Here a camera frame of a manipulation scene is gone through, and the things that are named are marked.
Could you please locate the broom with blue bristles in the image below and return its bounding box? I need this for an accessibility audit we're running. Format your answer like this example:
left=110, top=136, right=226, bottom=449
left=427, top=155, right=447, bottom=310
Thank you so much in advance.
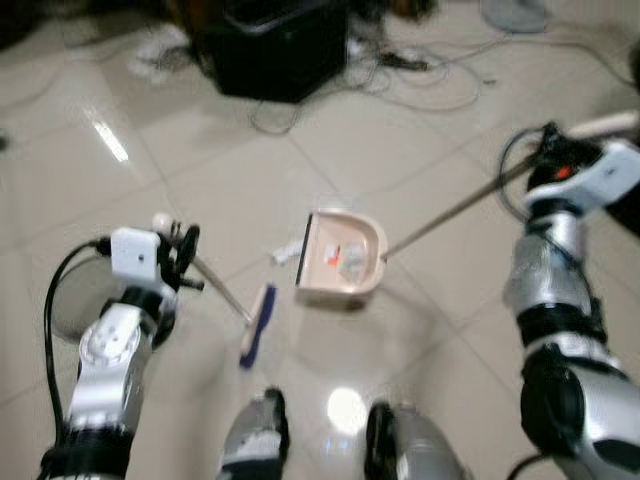
left=150, top=212, right=278, bottom=369

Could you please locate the pink long-handled dustpan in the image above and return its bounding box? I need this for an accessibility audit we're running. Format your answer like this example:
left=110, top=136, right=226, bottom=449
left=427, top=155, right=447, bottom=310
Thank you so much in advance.
left=297, top=110, right=640, bottom=299

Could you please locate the white paper scrap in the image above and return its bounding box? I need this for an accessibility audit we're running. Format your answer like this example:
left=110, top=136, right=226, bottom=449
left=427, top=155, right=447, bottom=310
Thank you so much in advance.
left=272, top=240, right=304, bottom=267

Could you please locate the round grey waste bin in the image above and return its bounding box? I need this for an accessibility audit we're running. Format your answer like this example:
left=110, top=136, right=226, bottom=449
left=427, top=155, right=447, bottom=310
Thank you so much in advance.
left=48, top=262, right=127, bottom=344

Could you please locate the grey round fan base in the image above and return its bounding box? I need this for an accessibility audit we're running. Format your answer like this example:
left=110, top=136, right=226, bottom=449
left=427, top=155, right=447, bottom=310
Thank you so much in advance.
left=480, top=0, right=551, bottom=35

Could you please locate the clear crumpled wrapper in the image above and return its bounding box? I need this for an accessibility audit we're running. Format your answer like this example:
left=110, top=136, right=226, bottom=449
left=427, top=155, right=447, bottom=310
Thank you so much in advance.
left=338, top=248, right=368, bottom=278

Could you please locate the black power adapter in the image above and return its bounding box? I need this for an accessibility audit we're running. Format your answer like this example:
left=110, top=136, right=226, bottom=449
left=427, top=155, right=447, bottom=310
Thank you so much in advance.
left=380, top=52, right=429, bottom=73

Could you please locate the silver left robot leg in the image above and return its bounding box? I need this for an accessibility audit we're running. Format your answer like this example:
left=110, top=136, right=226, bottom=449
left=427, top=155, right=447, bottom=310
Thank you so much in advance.
left=218, top=388, right=292, bottom=480

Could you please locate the white power strip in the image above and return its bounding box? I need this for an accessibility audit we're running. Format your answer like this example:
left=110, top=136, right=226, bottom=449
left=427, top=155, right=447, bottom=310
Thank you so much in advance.
left=128, top=30, right=193, bottom=83

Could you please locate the black box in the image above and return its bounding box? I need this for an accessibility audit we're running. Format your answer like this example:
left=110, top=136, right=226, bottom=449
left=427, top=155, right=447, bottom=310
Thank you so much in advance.
left=198, top=0, right=353, bottom=104

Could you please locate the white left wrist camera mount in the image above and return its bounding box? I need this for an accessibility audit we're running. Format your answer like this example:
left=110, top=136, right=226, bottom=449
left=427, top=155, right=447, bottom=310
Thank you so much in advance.
left=110, top=228, right=167, bottom=288

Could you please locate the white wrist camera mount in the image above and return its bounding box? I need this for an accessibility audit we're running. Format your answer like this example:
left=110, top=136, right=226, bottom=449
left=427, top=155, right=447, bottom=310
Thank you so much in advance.
left=528, top=140, right=640, bottom=217
left=110, top=228, right=167, bottom=288

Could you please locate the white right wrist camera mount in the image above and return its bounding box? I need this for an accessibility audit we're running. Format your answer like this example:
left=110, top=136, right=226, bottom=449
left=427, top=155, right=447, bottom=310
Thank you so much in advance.
left=528, top=140, right=640, bottom=217

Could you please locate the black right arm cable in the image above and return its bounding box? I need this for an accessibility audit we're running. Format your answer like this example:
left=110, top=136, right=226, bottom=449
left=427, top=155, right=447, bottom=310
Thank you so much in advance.
left=498, top=128, right=561, bottom=223

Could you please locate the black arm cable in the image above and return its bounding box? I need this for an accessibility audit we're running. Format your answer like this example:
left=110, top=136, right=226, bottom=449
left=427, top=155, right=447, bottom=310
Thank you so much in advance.
left=42, top=238, right=113, bottom=403
left=498, top=128, right=561, bottom=223

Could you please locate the grey floor cable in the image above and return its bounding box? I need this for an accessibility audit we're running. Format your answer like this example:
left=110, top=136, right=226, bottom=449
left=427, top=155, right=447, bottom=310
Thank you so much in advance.
left=250, top=30, right=640, bottom=137

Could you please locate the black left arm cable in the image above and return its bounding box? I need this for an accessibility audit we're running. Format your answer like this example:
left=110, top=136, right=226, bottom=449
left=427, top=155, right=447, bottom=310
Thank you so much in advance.
left=42, top=238, right=113, bottom=403

